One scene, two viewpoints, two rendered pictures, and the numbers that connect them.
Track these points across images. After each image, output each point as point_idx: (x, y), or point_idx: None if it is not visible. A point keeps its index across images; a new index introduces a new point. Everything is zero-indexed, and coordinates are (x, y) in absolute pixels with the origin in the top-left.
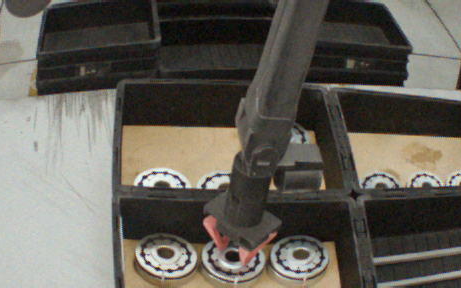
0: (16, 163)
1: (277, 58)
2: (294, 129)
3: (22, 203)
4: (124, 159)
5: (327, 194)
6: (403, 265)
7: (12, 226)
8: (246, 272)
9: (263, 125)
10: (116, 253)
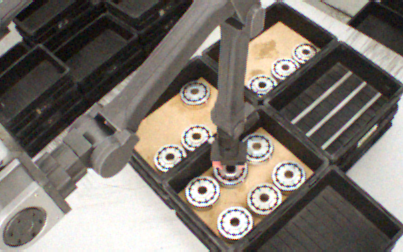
0: (66, 199)
1: (232, 89)
2: (196, 84)
3: (91, 219)
4: None
5: None
6: (307, 116)
7: (98, 238)
8: (242, 172)
9: (234, 118)
10: (192, 214)
